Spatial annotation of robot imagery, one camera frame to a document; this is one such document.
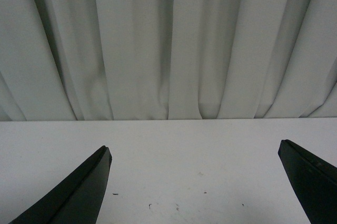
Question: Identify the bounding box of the grey pleated curtain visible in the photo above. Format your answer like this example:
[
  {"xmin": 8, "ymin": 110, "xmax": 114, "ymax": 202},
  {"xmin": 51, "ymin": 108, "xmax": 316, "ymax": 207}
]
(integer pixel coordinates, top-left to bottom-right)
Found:
[{"xmin": 1, "ymin": 0, "xmax": 336, "ymax": 121}]

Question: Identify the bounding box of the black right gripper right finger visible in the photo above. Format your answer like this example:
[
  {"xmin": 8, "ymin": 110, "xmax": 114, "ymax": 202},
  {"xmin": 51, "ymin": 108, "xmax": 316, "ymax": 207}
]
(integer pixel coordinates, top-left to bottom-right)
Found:
[{"xmin": 278, "ymin": 140, "xmax": 336, "ymax": 223}]

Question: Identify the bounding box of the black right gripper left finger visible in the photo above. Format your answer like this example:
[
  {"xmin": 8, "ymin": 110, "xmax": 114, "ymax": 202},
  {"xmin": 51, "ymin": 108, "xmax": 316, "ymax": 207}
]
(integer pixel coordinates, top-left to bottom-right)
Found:
[{"xmin": 11, "ymin": 146, "xmax": 111, "ymax": 223}]

